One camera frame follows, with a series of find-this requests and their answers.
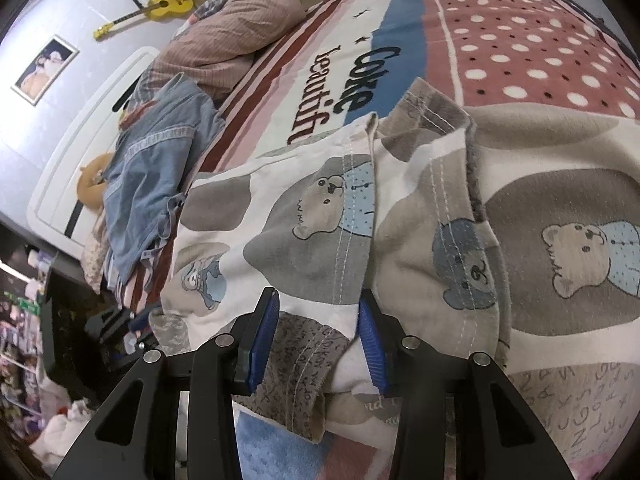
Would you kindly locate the pink striped pillow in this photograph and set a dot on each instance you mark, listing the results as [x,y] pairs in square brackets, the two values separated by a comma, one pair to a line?
[235,30]

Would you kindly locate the white cloth heap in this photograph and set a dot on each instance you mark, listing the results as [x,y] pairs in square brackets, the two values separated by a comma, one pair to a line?
[60,435]

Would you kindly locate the striped dotted printed blanket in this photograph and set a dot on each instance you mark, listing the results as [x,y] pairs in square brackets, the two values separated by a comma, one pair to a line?
[500,35]

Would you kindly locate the orange plush toy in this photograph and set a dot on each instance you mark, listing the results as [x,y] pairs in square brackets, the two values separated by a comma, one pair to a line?
[90,185]

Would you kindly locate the floral bed sheet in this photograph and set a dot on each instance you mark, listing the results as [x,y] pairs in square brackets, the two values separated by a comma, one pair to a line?
[94,260]

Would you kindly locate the cluttered shelf of small goods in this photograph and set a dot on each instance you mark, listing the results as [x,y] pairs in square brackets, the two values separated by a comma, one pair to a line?
[20,350]

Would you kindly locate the framed wall picture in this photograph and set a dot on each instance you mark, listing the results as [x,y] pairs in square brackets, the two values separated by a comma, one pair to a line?
[45,70]

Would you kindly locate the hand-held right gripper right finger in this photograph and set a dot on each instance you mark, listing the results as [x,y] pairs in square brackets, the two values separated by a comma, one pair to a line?
[372,350]

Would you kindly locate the white headboard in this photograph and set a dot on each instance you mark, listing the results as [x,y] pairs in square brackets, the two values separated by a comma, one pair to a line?
[85,160]

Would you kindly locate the bear print pants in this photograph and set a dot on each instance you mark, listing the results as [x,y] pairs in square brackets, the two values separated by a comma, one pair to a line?
[550,185]

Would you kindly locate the yellow guitar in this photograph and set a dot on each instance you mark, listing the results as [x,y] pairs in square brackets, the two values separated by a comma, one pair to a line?
[162,5]

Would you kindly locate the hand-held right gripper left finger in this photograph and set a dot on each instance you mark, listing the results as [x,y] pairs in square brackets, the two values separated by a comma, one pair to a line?
[264,340]

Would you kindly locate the blue denim garment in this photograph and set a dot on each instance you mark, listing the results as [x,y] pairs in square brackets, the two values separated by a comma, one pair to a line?
[150,185]

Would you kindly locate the black bedside table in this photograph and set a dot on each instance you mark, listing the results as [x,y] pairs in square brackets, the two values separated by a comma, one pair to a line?
[75,320]

